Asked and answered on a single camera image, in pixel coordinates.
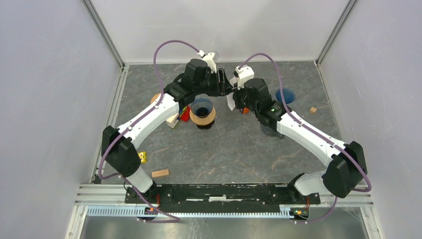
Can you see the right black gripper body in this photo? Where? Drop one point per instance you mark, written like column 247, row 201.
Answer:
column 241, row 101

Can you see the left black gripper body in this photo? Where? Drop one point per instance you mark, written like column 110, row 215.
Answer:
column 209, row 85

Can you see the blue ribbed dripper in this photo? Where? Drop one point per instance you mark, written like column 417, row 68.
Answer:
column 201, row 107
column 285, row 94

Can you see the dark brown dripper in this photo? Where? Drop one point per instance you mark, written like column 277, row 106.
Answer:
column 206, row 126

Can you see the white paper coffee filter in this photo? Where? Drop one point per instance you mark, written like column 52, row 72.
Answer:
column 230, row 100

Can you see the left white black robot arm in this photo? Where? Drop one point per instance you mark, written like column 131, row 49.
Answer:
column 120, row 144

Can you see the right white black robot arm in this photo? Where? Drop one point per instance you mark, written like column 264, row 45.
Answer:
column 345, row 162

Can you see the clear glass pitcher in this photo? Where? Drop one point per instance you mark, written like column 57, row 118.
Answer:
column 272, row 133

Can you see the colourful toy block pile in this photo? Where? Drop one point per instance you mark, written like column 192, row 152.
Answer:
column 183, row 115

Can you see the small wooden cube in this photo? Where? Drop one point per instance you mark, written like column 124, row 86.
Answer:
column 312, row 110

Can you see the flat wooden block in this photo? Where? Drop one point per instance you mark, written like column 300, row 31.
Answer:
column 160, row 173

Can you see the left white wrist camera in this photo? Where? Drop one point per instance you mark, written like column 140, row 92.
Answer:
column 210, row 58

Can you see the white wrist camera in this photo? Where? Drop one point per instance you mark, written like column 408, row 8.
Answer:
column 210, row 58
column 244, row 73

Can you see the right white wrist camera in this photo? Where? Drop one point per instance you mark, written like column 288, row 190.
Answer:
column 244, row 73

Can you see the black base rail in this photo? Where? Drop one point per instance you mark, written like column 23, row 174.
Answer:
column 221, row 198

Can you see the grey slotted cable duct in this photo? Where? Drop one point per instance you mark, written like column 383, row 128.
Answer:
column 147, row 212

